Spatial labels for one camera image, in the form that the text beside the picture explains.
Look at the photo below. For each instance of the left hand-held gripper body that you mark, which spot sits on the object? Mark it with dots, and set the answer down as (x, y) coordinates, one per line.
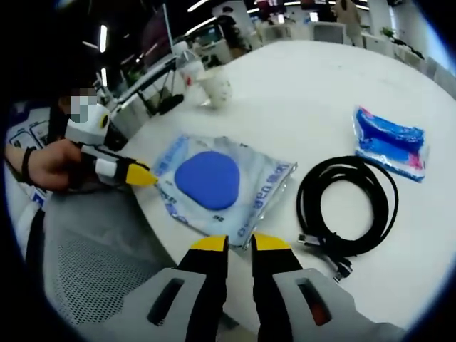
(89, 133)

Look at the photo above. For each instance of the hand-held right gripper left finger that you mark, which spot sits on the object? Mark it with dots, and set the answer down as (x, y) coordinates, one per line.
(210, 263)

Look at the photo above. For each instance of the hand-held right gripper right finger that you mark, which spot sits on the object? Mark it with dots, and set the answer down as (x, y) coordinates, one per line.
(270, 263)

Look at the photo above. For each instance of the white paper cup green print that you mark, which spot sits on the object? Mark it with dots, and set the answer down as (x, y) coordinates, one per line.
(217, 89)

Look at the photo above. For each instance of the clear plastic water bottle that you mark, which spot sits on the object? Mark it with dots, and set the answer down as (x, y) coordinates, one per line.
(189, 69)

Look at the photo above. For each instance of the blue tissue packet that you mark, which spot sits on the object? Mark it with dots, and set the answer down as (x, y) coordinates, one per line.
(388, 142)

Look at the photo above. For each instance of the person's left hand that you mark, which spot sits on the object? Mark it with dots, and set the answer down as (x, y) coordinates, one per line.
(57, 167)

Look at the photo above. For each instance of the black laptop stand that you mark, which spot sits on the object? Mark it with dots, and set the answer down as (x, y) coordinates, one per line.
(149, 103)

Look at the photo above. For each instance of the black wrist band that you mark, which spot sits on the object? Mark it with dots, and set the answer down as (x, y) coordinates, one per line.
(25, 167)

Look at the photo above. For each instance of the grey mesh office chair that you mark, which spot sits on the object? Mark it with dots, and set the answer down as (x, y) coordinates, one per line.
(107, 256)

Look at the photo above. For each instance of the person's white shirt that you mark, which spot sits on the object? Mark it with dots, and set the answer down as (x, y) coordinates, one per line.
(30, 228)

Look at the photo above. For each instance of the white table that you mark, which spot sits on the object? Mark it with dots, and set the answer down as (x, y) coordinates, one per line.
(303, 107)

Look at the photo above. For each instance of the green potted plant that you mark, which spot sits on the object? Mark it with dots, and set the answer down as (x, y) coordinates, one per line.
(387, 32)

